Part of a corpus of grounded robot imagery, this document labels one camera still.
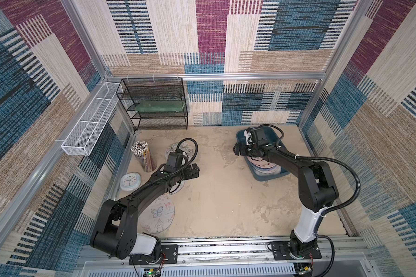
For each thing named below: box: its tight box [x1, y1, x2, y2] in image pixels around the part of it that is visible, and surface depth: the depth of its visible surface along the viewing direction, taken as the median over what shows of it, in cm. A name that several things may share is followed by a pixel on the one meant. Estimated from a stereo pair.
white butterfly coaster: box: [138, 195, 176, 234], surface depth 85 cm
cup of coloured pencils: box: [130, 140, 158, 173], surface depth 90 cm
